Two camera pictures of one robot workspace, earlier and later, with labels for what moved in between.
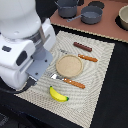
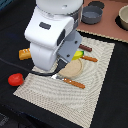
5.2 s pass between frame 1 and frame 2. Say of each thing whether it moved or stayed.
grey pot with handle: stayed
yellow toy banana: moved
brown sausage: stayed
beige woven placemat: stayed
